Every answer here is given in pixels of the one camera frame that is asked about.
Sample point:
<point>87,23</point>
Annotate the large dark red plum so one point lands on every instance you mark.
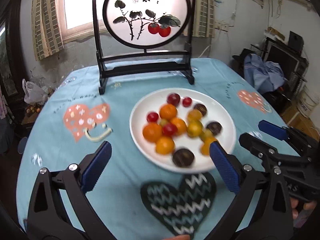
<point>173,99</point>

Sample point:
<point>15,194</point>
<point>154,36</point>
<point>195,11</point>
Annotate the yellow-orange cherry tomato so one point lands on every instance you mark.
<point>165,146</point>

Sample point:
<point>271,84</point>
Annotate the large orange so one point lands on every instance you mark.
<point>152,132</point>

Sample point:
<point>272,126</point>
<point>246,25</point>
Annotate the right hand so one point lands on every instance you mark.
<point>300,217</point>

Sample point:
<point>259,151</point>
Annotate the blue clothes pile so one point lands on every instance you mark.
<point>263,76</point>

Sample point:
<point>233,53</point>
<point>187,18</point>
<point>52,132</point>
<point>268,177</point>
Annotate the large dark water chestnut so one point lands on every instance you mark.
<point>183,158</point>

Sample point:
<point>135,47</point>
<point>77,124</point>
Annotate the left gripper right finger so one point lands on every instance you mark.
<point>223,163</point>

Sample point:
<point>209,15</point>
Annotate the round painted screen ornament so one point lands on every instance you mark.
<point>151,27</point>

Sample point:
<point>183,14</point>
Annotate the white plastic bag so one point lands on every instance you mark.
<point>34,95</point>

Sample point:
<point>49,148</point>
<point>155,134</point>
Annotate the yellow-brown small fruit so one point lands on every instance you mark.
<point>206,133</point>

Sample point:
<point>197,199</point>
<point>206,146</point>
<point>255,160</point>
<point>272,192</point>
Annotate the white plastic bucket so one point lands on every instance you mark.
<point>308,100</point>

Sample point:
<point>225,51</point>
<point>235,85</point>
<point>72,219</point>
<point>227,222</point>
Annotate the beige curtain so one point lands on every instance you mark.
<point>204,22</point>
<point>46,34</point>

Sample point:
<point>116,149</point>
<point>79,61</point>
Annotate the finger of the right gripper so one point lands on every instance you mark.
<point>254,145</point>
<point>273,130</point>

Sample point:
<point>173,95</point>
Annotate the dark brown water chestnut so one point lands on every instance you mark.
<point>215,127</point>

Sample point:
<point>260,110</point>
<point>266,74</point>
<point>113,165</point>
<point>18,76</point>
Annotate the black metal shelf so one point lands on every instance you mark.
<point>289,56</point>

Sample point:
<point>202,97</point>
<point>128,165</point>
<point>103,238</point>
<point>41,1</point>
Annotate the right beige curtain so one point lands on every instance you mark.
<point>204,22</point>

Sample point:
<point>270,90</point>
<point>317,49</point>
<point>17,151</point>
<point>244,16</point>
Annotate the yellow cherry tomato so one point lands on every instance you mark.
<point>194,129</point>

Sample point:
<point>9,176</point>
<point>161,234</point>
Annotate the white round plate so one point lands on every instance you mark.
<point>204,108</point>

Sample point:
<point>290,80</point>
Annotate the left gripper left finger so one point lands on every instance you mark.
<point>94,164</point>

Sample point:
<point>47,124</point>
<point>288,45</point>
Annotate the cardboard box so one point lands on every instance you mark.
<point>293,118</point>

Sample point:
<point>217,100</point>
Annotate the left beige curtain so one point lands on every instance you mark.
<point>46,34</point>

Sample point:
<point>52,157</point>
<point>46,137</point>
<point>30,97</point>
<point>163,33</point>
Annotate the orange tangerine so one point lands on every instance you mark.
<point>168,112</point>

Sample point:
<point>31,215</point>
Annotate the red cherry tomato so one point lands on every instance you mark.
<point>187,102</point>

